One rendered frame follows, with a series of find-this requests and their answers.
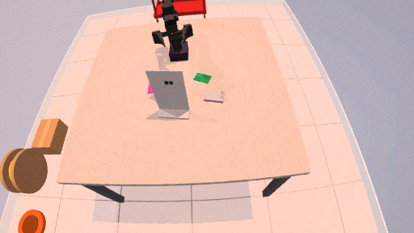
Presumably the pink square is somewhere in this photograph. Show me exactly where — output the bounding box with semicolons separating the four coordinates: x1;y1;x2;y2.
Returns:
147;84;154;94

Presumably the green flat square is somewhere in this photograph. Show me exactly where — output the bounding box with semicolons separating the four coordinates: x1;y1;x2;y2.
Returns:
193;73;212;83

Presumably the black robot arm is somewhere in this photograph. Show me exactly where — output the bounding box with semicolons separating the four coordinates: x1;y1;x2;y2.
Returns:
161;0;183;52

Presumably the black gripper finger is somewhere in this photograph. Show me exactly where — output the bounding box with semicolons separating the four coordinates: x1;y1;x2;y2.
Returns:
155;32;166;47
182;28;190;43

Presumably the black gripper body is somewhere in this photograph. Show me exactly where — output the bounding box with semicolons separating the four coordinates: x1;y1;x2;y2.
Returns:
152;23;193;44

